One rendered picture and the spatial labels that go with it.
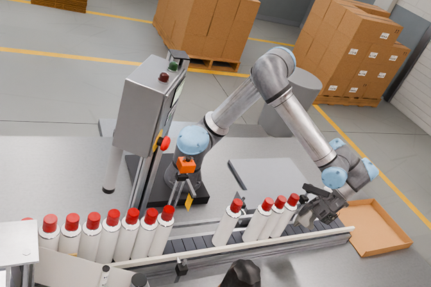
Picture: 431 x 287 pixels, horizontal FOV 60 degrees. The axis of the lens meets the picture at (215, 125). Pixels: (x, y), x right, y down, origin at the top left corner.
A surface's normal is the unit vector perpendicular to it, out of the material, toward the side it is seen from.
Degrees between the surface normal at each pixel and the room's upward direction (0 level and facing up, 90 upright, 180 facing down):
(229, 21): 90
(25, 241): 0
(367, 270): 0
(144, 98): 90
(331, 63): 90
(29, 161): 0
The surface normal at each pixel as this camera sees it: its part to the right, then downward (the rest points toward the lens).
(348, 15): -0.87, 0.00
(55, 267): -0.10, 0.52
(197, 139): 0.18, -0.77
